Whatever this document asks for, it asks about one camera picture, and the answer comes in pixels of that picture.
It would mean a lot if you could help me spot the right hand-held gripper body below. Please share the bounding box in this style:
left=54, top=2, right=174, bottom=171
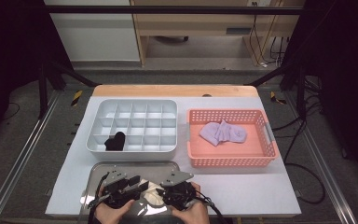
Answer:
left=160, top=170, right=197, bottom=211

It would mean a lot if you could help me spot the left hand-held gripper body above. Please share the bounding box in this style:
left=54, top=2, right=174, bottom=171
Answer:
left=87, top=169, right=138, bottom=210

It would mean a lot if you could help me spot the translucent grey box lid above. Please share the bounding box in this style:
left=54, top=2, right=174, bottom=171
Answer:
left=80, top=161, right=181, bottom=218

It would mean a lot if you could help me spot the white divided storage box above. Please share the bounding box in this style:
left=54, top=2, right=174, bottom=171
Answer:
left=86, top=98, right=179, bottom=161

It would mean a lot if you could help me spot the black sock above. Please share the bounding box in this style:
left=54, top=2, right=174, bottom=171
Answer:
left=113, top=131, right=127, bottom=147
left=104, top=138, right=120, bottom=152

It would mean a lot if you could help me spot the pink perforated basket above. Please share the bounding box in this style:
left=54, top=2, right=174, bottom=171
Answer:
left=186, top=107, right=281, bottom=169

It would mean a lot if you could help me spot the person's right hand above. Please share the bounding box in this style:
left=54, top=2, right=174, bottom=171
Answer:
left=170, top=182, right=211, bottom=224

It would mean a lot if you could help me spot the person's left hand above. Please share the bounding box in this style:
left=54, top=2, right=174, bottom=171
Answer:
left=92, top=199, right=136, bottom=224

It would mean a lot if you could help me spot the yellow black tape strip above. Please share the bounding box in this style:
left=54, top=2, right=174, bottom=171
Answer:
left=269, top=91, right=288, bottom=105
left=70, top=90, right=84, bottom=107

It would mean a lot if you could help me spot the black metal stand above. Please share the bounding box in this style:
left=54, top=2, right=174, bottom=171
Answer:
left=37, top=58, right=100, bottom=119
left=244, top=58, right=308, bottom=121

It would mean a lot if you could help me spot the white cabinet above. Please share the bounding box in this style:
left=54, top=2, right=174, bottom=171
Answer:
left=44, top=0, right=142, bottom=63

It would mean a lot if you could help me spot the wooden desk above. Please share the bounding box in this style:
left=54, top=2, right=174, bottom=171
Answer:
left=130, top=0, right=306, bottom=68

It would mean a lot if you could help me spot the dark curtain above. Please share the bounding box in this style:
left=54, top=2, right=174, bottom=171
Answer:
left=0, top=0, right=76, bottom=150
left=281, top=0, right=358, bottom=190

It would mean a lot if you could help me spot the black metal crossbar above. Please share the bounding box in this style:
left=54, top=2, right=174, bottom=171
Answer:
left=45, top=5, right=306, bottom=16

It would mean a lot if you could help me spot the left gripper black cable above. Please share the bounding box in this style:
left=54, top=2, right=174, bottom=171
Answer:
left=88, top=172, right=110, bottom=224

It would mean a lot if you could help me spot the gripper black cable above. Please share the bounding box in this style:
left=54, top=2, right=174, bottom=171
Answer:
left=195, top=189, right=229, bottom=224
left=88, top=172, right=110, bottom=224

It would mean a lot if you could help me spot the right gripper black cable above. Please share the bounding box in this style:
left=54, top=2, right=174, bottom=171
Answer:
left=195, top=189, right=229, bottom=224

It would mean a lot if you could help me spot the aluminium rail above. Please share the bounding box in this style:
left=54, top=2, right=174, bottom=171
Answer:
left=283, top=91, right=358, bottom=224
left=0, top=90, right=62, bottom=224

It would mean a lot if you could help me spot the thin black floor cable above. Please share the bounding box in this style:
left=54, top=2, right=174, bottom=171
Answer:
left=2, top=102, right=21, bottom=121

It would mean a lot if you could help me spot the long black floor cable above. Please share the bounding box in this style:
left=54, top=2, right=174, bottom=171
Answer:
left=271, top=77, right=324, bottom=161

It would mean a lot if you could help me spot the black looped floor cable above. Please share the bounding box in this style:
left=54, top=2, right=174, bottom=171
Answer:
left=283, top=161, right=326, bottom=205

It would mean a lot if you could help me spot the black cable bundle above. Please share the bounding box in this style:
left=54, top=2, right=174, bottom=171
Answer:
left=269, top=36, right=286, bottom=61

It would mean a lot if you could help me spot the yellow cable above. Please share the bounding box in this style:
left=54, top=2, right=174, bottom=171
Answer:
left=254, top=0, right=282, bottom=65

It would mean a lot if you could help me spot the thin black hanging cable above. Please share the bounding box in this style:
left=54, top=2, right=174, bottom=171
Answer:
left=249, top=13, right=259, bottom=62

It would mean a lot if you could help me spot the white wall socket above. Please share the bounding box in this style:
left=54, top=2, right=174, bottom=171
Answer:
left=247, top=0, right=272, bottom=7

